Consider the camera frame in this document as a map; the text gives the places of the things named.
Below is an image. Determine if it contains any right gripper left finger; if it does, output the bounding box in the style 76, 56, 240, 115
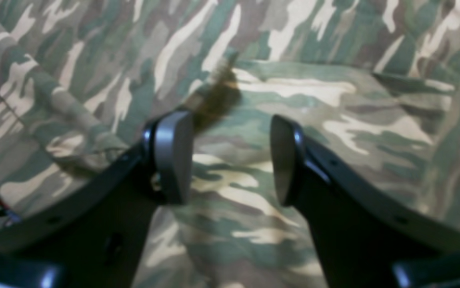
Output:
0, 111, 194, 288

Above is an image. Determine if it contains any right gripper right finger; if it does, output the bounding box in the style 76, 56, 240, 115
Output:
270, 115, 460, 288

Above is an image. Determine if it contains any camouflage T-shirt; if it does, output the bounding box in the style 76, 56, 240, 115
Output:
0, 0, 460, 288

